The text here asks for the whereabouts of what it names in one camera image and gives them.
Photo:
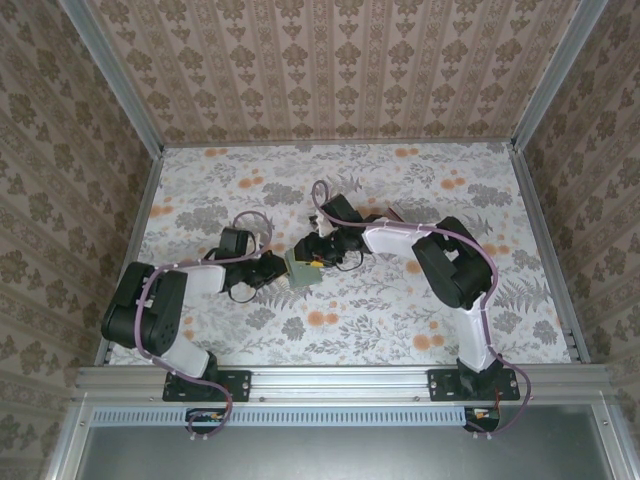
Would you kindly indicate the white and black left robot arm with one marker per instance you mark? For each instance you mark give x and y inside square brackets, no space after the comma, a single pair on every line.
[200,277]

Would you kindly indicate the pink striped credit card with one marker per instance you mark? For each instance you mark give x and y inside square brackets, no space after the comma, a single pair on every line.
[396,216]

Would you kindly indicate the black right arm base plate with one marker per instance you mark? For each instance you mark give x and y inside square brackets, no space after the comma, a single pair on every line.
[442,385]

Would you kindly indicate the aluminium table side rail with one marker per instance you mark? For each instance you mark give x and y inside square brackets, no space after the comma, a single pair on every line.
[135,235]
[550,250]

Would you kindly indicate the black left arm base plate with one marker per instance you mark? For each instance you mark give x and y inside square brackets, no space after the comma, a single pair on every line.
[235,385]

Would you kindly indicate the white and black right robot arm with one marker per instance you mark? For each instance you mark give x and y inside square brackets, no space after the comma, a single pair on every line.
[395,240]

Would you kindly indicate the floral table cover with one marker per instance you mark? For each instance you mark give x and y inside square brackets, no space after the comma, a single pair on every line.
[350,325]

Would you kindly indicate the thin aluminium wall rail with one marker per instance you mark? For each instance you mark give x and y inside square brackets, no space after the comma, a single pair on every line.
[340,142]

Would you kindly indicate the aluminium upright frame post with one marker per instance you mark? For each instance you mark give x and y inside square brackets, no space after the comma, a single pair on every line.
[555,75]
[112,82]

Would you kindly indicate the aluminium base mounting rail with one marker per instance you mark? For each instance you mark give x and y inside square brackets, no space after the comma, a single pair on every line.
[340,382]

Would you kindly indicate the grey metal sheet panel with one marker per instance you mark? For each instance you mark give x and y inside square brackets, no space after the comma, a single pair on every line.
[325,455]

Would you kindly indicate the aluminium lower frame bar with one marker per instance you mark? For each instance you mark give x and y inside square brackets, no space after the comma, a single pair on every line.
[67,440]
[617,440]

